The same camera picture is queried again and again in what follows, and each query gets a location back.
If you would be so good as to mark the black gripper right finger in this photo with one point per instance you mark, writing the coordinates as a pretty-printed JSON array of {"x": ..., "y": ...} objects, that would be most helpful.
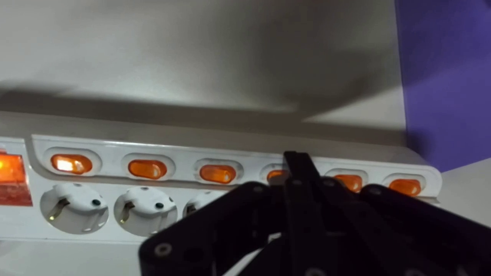
[{"x": 402, "y": 237}]

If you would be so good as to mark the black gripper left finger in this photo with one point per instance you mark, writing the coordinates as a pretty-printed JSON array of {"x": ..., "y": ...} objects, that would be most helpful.
[{"x": 211, "y": 240}]

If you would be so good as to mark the white six-socket power strip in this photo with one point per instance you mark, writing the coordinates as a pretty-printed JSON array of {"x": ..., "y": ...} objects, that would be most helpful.
[{"x": 96, "y": 191}]

